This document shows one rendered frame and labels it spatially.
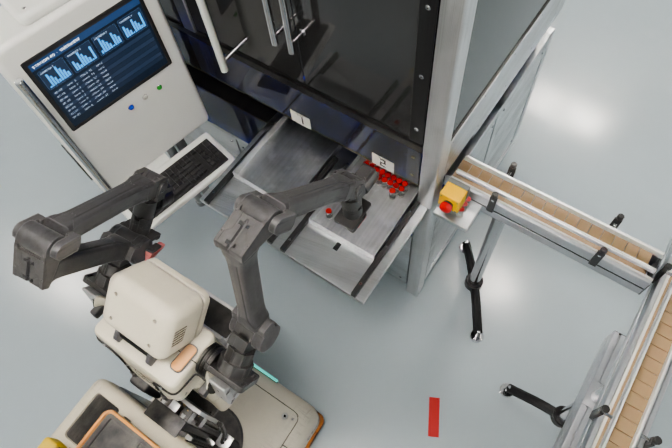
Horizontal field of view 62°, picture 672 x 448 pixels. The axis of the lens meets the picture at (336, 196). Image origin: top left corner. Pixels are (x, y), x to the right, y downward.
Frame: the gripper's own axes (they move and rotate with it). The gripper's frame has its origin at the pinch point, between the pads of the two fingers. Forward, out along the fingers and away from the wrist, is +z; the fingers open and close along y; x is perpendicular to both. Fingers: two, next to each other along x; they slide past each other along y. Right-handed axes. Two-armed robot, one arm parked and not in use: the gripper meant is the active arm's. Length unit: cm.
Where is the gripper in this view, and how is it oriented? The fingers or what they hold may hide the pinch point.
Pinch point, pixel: (354, 224)
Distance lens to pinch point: 167.2
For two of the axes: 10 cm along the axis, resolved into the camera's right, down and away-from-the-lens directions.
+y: 5.7, -7.5, 3.5
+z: 0.7, 4.7, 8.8
